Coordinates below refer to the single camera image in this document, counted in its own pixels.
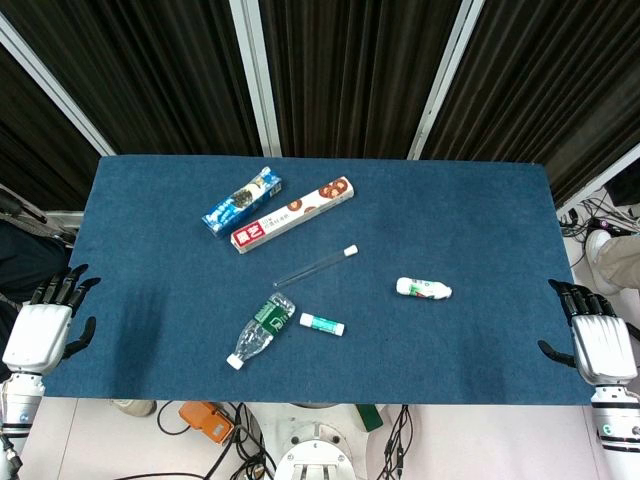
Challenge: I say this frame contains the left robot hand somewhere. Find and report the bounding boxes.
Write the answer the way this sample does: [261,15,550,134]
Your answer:
[1,263,102,375]

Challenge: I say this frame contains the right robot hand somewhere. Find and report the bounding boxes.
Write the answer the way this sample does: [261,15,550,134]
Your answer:
[537,278,639,387]

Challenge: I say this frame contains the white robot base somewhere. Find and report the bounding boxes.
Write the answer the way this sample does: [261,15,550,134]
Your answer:
[259,402,374,480]

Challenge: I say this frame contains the small white bottle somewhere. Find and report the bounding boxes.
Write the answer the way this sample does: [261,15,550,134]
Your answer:
[395,276,454,302]

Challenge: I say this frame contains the clear plastic water bottle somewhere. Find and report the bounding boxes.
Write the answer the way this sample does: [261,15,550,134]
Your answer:
[226,292,297,371]

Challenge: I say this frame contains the white sneaker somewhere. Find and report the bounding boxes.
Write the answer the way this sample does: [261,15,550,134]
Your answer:
[585,229,623,296]

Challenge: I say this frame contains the beige trouser leg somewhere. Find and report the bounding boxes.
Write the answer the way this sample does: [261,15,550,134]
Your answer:
[597,233,640,292]

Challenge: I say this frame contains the grey shoe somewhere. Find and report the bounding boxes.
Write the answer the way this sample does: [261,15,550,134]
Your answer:
[109,398,158,418]

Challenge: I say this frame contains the black monitor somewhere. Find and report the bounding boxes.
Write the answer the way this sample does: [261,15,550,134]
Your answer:
[602,167,640,207]

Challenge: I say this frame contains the black curtain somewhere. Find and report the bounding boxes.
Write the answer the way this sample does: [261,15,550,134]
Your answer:
[0,45,94,212]
[420,0,640,207]
[0,0,263,157]
[257,0,465,159]

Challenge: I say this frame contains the orange pedal box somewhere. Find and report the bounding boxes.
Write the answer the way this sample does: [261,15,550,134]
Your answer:
[178,401,236,446]

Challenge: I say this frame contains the blue cookie package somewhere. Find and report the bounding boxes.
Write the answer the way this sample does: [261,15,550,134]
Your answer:
[201,167,288,238]

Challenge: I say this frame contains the long white cookie box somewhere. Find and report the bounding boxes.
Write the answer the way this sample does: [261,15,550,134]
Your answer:
[229,175,357,256]

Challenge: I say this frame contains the blue felt table cloth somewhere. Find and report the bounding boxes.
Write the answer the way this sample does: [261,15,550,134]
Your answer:
[41,154,599,408]

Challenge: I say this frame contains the white green glue stick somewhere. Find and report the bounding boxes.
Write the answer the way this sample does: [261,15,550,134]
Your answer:
[299,312,346,337]

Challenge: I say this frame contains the glass test tube white cap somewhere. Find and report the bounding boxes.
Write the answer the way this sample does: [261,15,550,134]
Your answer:
[272,244,359,289]

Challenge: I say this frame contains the black floor cables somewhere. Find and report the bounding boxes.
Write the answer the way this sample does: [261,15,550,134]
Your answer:
[558,192,640,241]

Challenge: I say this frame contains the white frame post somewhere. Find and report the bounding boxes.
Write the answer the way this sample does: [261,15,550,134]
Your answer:
[407,0,487,160]
[0,12,118,157]
[228,0,282,157]
[555,141,640,217]

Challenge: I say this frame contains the black cable bundle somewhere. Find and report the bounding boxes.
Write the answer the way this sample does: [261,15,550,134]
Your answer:
[380,403,412,480]

